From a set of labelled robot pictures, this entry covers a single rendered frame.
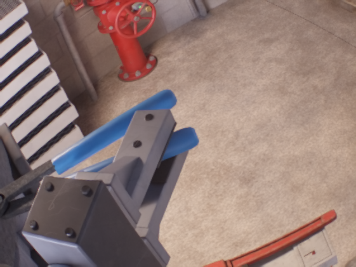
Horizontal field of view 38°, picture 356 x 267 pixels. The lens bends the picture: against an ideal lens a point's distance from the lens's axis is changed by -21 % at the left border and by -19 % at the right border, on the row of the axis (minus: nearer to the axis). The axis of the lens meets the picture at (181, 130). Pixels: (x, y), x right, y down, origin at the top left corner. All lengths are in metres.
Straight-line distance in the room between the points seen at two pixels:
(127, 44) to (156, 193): 3.78
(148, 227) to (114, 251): 0.07
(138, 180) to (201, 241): 2.71
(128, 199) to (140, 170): 0.03
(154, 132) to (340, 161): 2.82
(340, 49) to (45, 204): 3.74
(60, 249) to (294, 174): 2.93
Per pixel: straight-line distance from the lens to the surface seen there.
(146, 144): 0.40
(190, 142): 0.41
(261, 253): 1.43
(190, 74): 4.11
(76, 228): 0.31
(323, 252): 1.40
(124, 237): 0.34
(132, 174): 0.38
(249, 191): 3.21
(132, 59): 4.25
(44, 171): 0.45
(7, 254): 0.47
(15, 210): 0.45
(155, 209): 0.40
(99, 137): 0.45
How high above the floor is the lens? 2.34
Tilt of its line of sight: 39 degrees down
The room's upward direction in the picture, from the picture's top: 24 degrees counter-clockwise
